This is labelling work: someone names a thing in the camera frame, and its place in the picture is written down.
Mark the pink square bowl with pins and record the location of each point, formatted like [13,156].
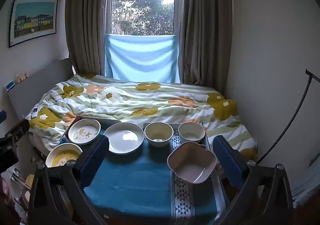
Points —
[192,165]

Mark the pale blue cloth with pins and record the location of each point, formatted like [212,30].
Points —
[306,182]

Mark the yellow duck print bowl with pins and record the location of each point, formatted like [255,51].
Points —
[63,156]

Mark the floral duvet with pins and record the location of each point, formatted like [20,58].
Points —
[140,101]

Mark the light blue hanging cloth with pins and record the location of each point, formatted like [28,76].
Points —
[142,58]

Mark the white bowl yellow flower pattern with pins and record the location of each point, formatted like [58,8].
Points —
[84,131]

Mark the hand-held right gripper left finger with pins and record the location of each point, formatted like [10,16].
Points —
[96,158]

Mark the grey headboard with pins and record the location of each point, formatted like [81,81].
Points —
[45,82]

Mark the framed picture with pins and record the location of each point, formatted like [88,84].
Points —
[33,22]

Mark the window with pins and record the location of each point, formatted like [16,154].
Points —
[143,2]

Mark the cream round bowl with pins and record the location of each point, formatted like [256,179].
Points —
[158,133]

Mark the small pink figure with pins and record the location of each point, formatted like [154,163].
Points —
[21,76]

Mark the plain white plate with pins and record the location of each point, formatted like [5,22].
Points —
[124,137]

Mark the white round bowl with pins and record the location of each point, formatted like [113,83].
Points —
[192,131]

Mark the teal table cloth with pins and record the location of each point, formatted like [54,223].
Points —
[130,185]

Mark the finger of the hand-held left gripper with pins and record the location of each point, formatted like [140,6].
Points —
[18,127]
[2,116]

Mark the black bent stand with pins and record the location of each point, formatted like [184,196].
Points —
[301,107]

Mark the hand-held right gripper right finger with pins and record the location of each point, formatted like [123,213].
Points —
[227,157]

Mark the small blue box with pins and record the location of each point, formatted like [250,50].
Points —
[10,86]

